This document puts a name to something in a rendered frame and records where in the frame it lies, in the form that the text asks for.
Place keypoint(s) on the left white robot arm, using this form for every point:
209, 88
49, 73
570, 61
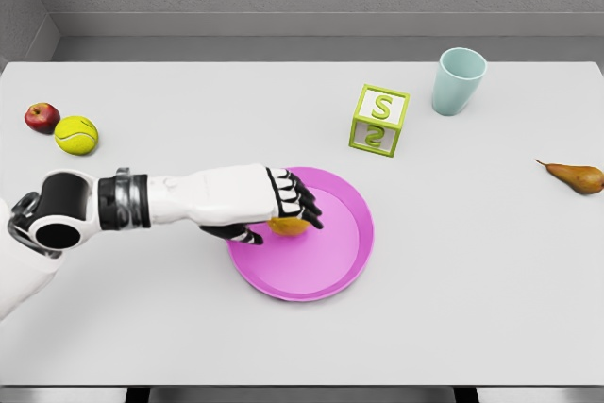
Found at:
141, 202

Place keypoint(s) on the yellow tennis ball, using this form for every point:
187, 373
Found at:
75, 135

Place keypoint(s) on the brown pear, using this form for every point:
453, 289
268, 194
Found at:
578, 176

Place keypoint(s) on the light teal cup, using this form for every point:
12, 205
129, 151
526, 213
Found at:
457, 84

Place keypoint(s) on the yellow lemon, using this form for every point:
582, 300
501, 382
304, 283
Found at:
289, 227

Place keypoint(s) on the pink round plate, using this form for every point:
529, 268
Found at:
325, 252

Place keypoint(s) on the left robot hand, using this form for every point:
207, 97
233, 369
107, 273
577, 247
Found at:
240, 197

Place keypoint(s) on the red apple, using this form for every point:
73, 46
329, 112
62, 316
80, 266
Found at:
41, 116

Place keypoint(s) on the green letter S block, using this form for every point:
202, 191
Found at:
379, 121

